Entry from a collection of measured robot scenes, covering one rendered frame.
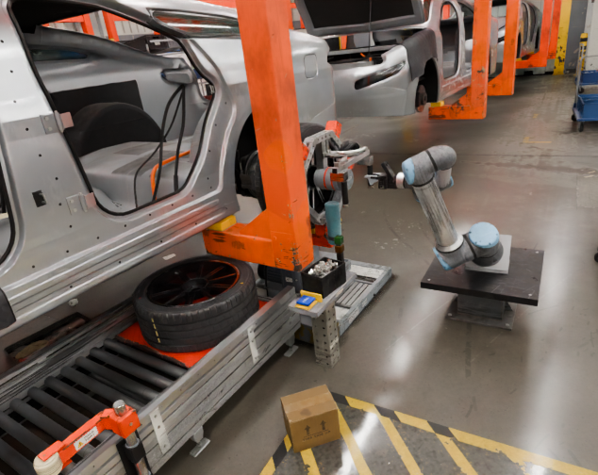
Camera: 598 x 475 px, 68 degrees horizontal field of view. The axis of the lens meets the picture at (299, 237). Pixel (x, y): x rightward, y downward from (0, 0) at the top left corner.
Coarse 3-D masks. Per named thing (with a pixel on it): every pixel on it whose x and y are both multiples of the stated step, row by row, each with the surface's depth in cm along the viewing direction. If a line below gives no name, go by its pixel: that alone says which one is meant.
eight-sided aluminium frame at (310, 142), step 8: (312, 136) 260; (320, 136) 259; (328, 136) 267; (336, 136) 275; (312, 144) 254; (336, 144) 278; (312, 152) 255; (304, 160) 251; (336, 192) 294; (336, 200) 295; (312, 208) 263; (312, 216) 264; (320, 216) 271; (320, 224) 275
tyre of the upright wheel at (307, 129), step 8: (304, 128) 260; (312, 128) 267; (320, 128) 274; (304, 136) 260; (336, 160) 296; (256, 168) 261; (256, 176) 262; (256, 184) 263; (256, 192) 266; (264, 200) 264; (264, 208) 269; (312, 224) 281
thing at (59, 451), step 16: (96, 416) 158; (112, 416) 155; (128, 416) 155; (80, 432) 152; (96, 432) 156; (128, 432) 156; (48, 448) 145; (64, 448) 147; (80, 448) 151; (48, 464) 141; (64, 464) 148
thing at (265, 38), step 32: (256, 0) 186; (256, 32) 192; (288, 32) 200; (256, 64) 199; (288, 64) 203; (256, 96) 206; (288, 96) 206; (256, 128) 213; (288, 128) 210; (288, 160) 213; (288, 192) 218; (288, 224) 226; (288, 256) 234
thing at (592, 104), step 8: (584, 56) 677; (592, 56) 672; (576, 88) 696; (576, 96) 701; (584, 96) 691; (592, 96) 687; (584, 104) 624; (592, 104) 620; (576, 112) 672; (584, 112) 629; (592, 112) 625; (576, 120) 639; (584, 120) 628; (592, 120) 624
